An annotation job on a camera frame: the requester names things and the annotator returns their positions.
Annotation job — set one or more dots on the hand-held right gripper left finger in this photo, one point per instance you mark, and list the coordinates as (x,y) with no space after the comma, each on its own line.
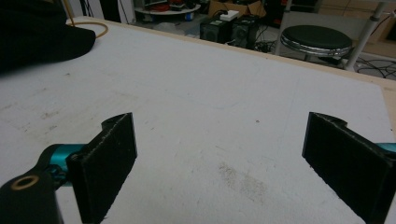
(102,168)

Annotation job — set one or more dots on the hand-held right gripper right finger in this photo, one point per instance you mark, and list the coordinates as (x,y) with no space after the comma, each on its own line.
(348,161)

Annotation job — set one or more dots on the round black stool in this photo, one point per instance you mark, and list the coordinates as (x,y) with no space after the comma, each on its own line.
(316,40)

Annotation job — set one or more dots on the white metal stand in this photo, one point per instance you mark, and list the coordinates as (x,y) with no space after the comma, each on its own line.
(364,34)

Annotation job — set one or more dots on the black cloth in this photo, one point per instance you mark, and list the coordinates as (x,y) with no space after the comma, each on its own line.
(40,34)

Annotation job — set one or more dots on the black speaker box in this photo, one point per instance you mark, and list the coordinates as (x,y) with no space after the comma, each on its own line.
(245,31)
(215,30)

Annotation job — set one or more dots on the round white table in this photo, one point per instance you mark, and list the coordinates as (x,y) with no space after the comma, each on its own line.
(168,9)

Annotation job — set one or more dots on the white power adapter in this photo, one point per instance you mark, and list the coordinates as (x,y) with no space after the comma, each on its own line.
(229,15)

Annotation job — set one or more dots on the cardboard box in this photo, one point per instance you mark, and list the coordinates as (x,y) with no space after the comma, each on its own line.
(238,7)

